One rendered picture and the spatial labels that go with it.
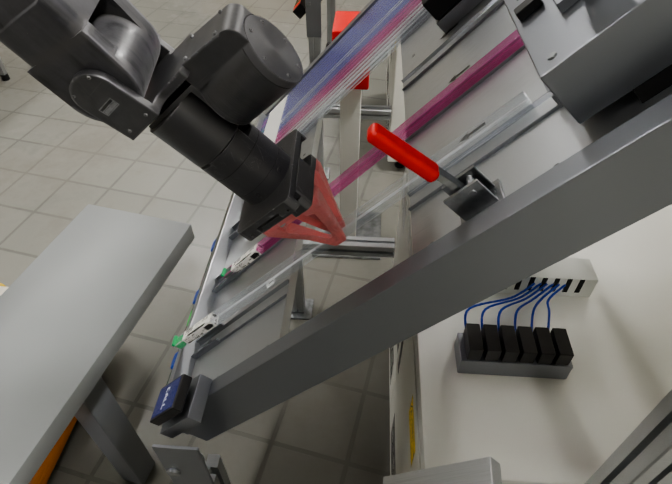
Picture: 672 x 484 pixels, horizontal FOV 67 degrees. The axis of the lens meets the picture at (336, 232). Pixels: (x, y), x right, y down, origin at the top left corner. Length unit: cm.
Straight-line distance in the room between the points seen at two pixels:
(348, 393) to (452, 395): 72
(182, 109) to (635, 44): 30
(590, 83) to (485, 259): 13
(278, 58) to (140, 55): 10
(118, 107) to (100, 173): 196
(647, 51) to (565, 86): 5
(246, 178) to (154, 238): 64
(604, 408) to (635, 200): 51
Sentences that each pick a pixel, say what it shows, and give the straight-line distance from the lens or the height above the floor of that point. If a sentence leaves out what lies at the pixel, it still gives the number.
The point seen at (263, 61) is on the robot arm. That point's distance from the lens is 36.
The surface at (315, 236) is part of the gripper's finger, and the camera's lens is 49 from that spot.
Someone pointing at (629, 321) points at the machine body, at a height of 62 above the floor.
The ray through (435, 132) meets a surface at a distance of 52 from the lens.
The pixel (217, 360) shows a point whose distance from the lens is 64.
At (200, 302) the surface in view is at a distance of 74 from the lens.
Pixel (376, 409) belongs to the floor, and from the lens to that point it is 145.
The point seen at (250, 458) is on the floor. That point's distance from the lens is 141.
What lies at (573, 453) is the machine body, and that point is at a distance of 79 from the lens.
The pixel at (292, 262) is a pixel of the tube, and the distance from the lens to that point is 53.
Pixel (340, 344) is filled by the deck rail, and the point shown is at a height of 91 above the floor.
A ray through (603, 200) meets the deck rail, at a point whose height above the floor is 109.
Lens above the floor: 130
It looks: 44 degrees down
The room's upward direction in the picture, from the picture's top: straight up
